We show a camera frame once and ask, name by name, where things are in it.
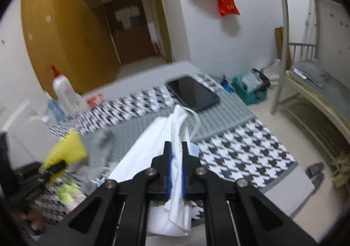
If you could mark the white plastic bag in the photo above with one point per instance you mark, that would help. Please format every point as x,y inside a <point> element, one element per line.
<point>273,69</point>

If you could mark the white cloth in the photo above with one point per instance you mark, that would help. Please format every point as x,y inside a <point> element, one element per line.
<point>161,134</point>

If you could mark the metal bunk bed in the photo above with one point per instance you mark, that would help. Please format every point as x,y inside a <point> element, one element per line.
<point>284,16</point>

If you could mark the green plastic basket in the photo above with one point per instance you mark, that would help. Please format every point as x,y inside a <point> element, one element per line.
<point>253,97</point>

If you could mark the grey sock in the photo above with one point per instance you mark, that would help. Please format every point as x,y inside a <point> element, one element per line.
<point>104,142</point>

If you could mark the blue plastic item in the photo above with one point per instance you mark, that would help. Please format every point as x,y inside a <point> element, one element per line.
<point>225,84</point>

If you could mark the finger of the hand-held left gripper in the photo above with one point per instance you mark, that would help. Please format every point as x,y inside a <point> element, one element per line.
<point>54,169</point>

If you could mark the wooden side door frame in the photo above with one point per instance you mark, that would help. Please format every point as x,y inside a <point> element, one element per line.
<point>164,16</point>

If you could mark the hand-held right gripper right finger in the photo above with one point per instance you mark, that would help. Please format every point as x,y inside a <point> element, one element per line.
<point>183,172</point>

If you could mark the white foam box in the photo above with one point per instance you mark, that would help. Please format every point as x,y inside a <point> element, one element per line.
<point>27,131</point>

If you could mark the brown entry door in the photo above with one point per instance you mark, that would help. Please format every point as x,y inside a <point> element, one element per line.
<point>131,38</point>

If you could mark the wooden wardrobe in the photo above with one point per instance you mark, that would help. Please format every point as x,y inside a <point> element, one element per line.
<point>60,30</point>

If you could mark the white lotion pump bottle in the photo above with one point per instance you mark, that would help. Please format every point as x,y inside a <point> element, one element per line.
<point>64,90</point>

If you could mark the wooden board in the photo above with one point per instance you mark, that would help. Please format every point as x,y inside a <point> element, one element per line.
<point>280,43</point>

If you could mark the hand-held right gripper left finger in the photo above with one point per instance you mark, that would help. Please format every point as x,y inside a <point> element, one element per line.
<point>170,172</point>

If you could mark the clear bottle blue label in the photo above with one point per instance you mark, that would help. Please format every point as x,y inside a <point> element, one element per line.
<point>56,110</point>

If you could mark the yellow cloth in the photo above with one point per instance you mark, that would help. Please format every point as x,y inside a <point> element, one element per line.
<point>68,150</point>

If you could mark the grey slipper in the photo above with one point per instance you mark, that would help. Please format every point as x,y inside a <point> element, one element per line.
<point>317,181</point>
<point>315,169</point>

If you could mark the red plastic bag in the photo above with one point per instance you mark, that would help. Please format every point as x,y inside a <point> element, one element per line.
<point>228,4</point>

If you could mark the khaki cloth bundle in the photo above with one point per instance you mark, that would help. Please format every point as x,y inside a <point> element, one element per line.
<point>341,170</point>

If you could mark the red snack packet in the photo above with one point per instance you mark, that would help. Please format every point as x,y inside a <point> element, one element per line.
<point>95,99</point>

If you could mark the black smartphone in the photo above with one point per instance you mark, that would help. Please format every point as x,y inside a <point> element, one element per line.
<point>191,93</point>

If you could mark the grey mattress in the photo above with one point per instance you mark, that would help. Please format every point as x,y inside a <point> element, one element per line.
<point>328,93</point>

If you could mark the clear plastic bag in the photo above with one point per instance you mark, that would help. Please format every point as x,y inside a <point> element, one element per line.
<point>93,176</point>

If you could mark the houndstooth tablecloth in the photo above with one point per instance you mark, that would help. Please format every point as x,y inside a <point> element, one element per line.
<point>240,150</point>

